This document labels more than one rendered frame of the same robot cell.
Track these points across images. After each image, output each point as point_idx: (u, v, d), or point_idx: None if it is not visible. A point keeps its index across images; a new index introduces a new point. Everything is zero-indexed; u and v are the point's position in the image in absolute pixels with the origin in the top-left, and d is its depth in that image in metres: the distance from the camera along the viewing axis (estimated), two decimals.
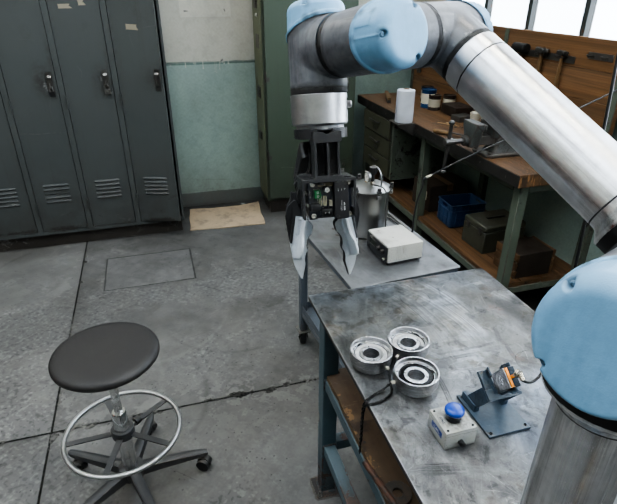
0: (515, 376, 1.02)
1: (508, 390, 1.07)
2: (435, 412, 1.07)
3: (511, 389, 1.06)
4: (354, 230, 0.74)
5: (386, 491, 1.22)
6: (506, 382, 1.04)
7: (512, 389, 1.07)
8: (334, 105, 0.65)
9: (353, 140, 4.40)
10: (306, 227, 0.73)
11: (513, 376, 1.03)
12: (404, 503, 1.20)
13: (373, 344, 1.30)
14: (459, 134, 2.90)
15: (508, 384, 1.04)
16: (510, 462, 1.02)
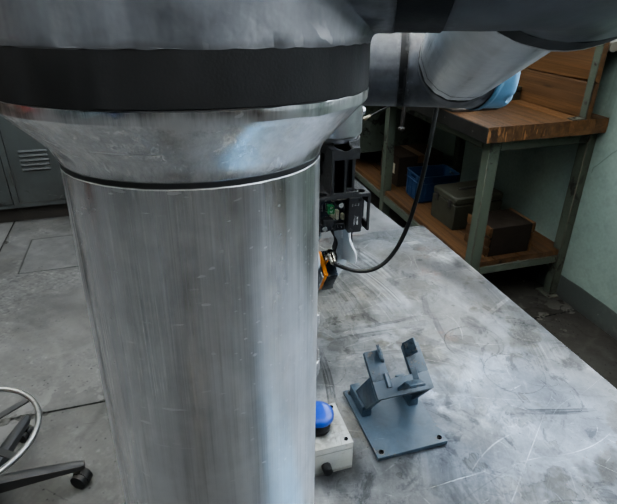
0: (325, 259, 0.73)
1: (328, 286, 0.77)
2: None
3: (328, 282, 0.76)
4: (350, 236, 0.74)
5: None
6: (318, 270, 0.75)
7: (332, 284, 0.77)
8: (353, 119, 0.61)
9: None
10: None
11: (325, 260, 0.74)
12: None
13: None
14: None
15: (320, 273, 0.74)
16: (403, 501, 0.61)
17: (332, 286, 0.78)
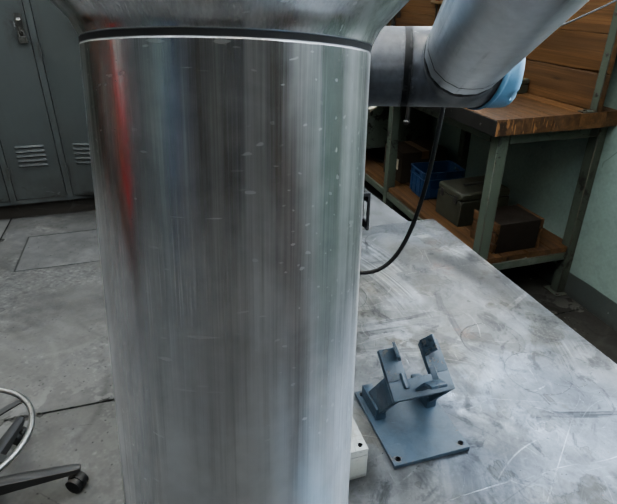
0: None
1: None
2: None
3: None
4: None
5: None
6: None
7: None
8: None
9: None
10: None
11: None
12: None
13: None
14: None
15: None
16: None
17: None
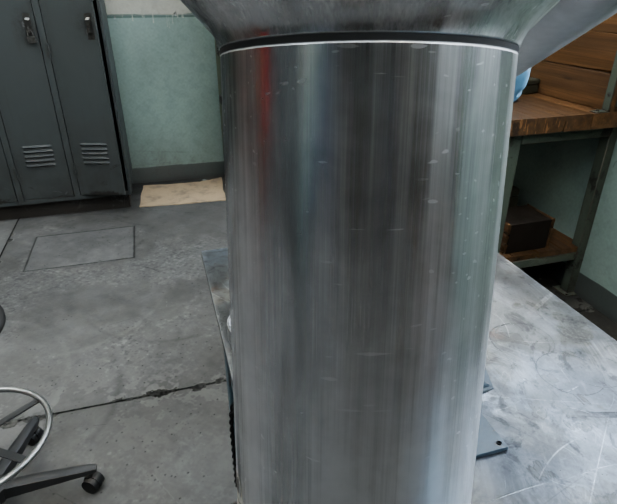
0: None
1: None
2: None
3: None
4: None
5: None
6: None
7: None
8: None
9: None
10: None
11: None
12: None
13: None
14: None
15: None
16: None
17: None
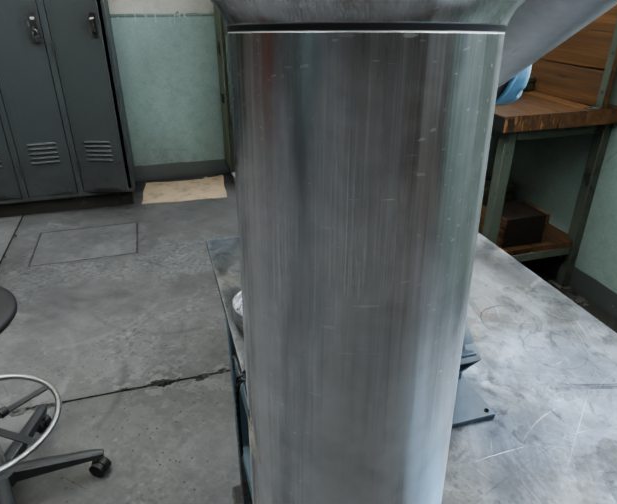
0: None
1: None
2: None
3: None
4: None
5: None
6: None
7: None
8: None
9: None
10: None
11: None
12: None
13: None
14: None
15: None
16: (456, 472, 0.60)
17: None
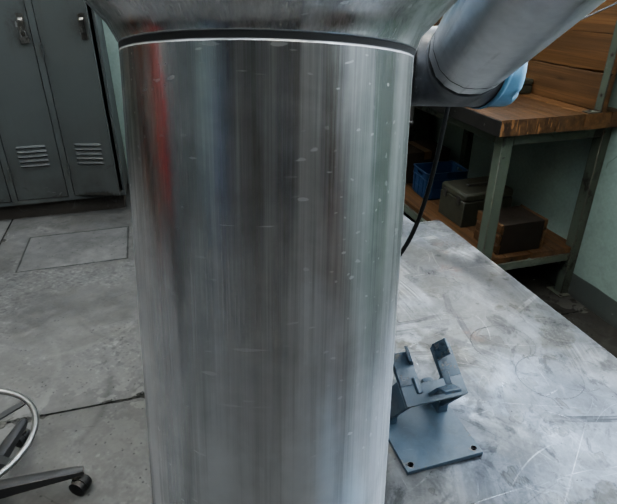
0: None
1: None
2: None
3: None
4: None
5: None
6: None
7: None
8: None
9: None
10: None
11: None
12: None
13: None
14: None
15: None
16: None
17: None
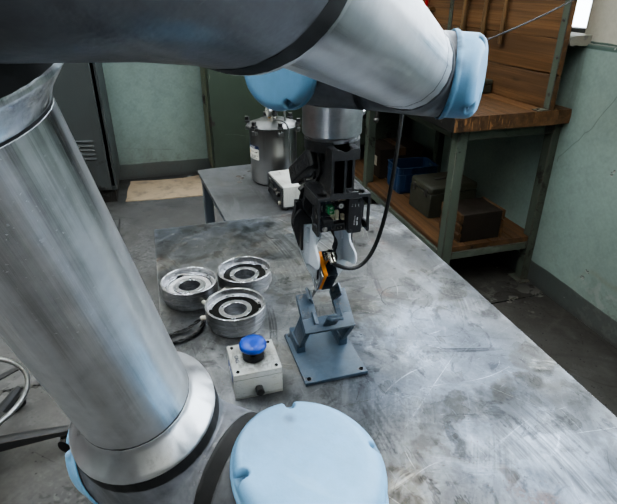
0: (325, 259, 0.73)
1: (328, 286, 0.77)
2: (232, 350, 0.78)
3: (328, 282, 0.76)
4: (350, 236, 0.74)
5: None
6: (318, 270, 0.75)
7: (332, 284, 0.77)
8: (353, 119, 0.61)
9: None
10: None
11: (325, 260, 0.74)
12: None
13: (198, 276, 1.00)
14: None
15: (320, 273, 0.74)
16: None
17: (332, 286, 0.78)
